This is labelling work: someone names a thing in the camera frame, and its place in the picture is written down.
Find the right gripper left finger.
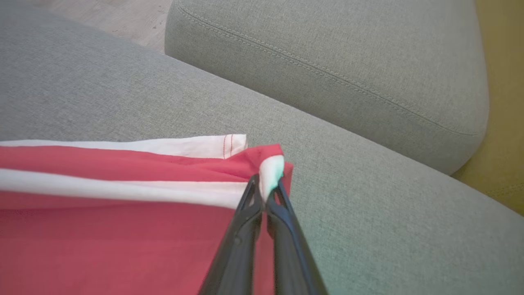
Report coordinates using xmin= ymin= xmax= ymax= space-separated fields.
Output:
xmin=199 ymin=174 xmax=265 ymax=295

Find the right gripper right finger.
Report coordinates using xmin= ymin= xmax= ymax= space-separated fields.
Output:
xmin=266 ymin=178 xmax=328 ymax=295

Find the red shorts white trim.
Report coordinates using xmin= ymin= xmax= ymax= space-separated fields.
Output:
xmin=0 ymin=134 xmax=294 ymax=295

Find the yellow and grey sofa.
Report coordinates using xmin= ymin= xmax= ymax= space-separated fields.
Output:
xmin=0 ymin=6 xmax=524 ymax=295

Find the grey sofa seat cushion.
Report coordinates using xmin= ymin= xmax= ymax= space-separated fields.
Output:
xmin=165 ymin=0 xmax=490 ymax=176

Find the yellow sofa backrest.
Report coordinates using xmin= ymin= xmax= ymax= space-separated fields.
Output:
xmin=452 ymin=0 xmax=524 ymax=216

